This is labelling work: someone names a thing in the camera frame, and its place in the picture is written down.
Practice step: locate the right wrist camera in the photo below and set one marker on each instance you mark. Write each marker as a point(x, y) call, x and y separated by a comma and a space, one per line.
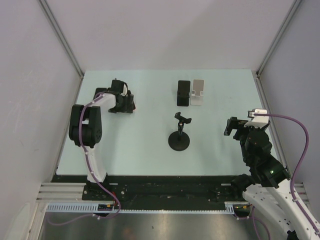
point(257, 118)

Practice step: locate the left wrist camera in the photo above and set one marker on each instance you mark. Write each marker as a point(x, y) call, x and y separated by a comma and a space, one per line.
point(125, 90)

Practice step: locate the blue phone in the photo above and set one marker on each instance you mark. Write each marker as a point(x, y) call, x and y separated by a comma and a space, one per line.
point(99, 91)

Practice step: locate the left aluminium corner post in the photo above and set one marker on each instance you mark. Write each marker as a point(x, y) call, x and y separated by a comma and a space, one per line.
point(50, 16)

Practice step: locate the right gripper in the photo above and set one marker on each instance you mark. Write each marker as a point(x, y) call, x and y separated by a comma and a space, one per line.
point(234, 123)

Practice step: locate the white phone stand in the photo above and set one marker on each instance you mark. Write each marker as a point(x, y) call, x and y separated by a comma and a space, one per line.
point(197, 92)

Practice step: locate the right aluminium corner post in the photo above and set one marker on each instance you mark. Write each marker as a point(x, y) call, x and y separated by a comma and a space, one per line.
point(279, 35)

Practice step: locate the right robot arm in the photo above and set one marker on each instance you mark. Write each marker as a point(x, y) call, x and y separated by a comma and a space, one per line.
point(269, 187)

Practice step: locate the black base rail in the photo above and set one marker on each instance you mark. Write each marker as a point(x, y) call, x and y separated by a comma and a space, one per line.
point(168, 193)

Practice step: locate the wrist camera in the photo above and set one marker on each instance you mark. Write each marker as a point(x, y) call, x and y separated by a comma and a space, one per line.
point(257, 118)
point(125, 90)

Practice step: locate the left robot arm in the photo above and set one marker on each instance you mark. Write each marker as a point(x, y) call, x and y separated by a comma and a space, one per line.
point(86, 125)

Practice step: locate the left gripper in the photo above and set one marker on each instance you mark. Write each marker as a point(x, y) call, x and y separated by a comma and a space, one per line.
point(128, 108)

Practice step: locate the aluminium corner post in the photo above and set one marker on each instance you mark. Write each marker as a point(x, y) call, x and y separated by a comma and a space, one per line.
point(50, 16)
point(279, 35)

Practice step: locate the black round phone stand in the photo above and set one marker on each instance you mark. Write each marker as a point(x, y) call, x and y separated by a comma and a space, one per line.
point(179, 140)

